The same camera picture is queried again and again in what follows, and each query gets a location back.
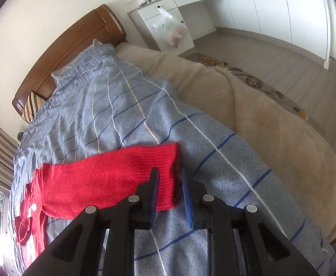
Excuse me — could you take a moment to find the red knit sweater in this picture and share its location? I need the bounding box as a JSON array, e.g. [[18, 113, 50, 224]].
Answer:
[[14, 143, 180, 267]]

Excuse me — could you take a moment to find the beige blanket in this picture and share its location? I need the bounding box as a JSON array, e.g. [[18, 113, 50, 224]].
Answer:
[[117, 43, 336, 241]]

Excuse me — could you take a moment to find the small round bedside speaker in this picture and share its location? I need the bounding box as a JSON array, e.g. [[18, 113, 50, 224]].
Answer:
[[17, 132, 24, 142]]

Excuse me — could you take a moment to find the blue plaid duvet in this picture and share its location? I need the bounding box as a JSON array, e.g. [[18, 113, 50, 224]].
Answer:
[[9, 44, 336, 275]]

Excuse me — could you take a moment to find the striped cushion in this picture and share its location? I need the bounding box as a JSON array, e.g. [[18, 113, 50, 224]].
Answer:
[[22, 91, 45, 124]]

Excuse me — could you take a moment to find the patterned floor rug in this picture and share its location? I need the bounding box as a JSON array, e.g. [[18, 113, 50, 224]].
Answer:
[[185, 52, 309, 121]]

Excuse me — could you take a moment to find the wooden headboard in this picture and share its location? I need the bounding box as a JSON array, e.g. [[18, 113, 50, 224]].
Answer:
[[12, 4, 127, 115]]

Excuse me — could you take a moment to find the white plastic bag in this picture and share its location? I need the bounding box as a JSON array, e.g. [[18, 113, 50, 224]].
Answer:
[[152, 5, 188, 48]]

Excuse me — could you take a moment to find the white wardrobe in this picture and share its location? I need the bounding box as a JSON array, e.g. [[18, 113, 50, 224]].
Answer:
[[205, 0, 336, 69]]

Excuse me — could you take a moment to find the white desk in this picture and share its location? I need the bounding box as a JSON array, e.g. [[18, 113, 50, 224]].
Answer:
[[129, 0, 216, 55]]

